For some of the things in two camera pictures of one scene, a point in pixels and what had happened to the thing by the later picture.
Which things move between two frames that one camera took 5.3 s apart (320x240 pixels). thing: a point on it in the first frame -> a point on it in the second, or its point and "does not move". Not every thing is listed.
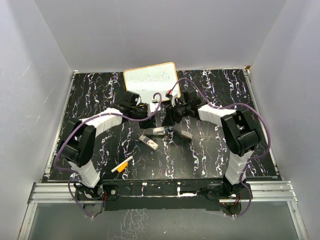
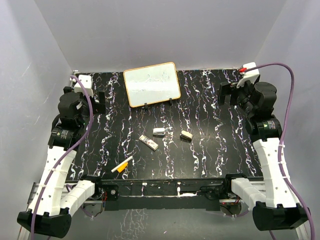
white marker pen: [115, 169] does not move
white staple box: [148, 142] does not move
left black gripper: [148, 123] -> [98, 108]
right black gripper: [171, 117] -> [233, 90]
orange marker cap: [122, 167] does not move
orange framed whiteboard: [148, 81] does not move
